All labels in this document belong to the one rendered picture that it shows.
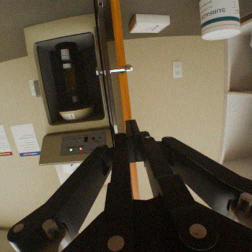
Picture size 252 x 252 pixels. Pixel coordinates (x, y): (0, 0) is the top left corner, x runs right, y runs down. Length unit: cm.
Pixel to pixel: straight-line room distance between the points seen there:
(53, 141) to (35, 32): 46
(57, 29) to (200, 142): 121
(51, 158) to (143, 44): 89
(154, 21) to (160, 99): 55
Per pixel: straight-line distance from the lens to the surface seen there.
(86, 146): 60
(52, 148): 66
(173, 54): 112
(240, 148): 156
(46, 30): 72
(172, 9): 74
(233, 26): 59
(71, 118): 69
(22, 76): 127
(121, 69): 33
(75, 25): 68
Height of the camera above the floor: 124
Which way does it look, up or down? 16 degrees up
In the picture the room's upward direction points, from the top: 174 degrees clockwise
